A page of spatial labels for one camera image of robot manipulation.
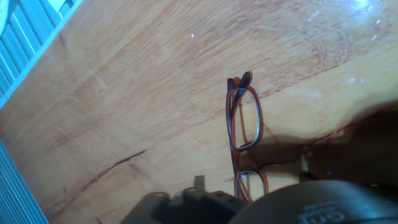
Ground orange-brown wooden board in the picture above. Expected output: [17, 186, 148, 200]
[0, 0, 398, 224]

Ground brown framed glasses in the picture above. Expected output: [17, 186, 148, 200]
[226, 70, 270, 203]

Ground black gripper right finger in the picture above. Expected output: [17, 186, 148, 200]
[298, 154, 320, 184]

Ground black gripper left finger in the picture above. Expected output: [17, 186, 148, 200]
[119, 175, 249, 224]

